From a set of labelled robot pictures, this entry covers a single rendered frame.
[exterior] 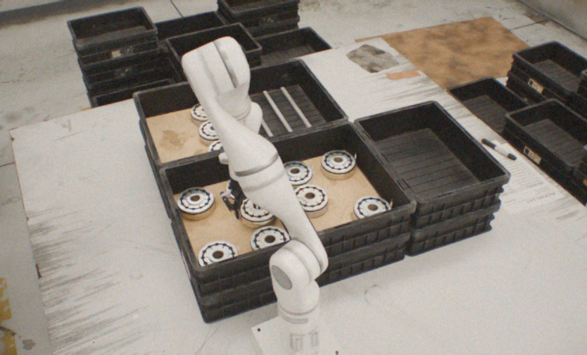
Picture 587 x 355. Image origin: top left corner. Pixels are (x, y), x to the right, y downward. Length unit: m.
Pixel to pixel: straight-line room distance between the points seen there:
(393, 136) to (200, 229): 0.71
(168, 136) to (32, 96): 2.04
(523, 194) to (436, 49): 2.26
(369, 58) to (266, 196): 1.55
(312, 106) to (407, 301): 0.77
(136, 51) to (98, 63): 0.20
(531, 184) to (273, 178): 1.16
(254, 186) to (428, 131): 0.99
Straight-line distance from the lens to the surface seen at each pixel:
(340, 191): 1.69
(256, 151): 1.06
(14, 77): 4.11
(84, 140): 2.20
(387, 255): 1.66
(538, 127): 2.90
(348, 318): 1.57
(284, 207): 1.11
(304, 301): 1.20
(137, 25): 3.36
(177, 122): 1.98
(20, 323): 2.63
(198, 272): 1.38
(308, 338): 1.34
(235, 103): 1.19
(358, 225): 1.47
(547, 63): 3.41
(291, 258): 1.14
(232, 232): 1.58
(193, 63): 1.03
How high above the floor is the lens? 1.99
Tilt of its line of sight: 42 degrees down
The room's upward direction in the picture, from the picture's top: straight up
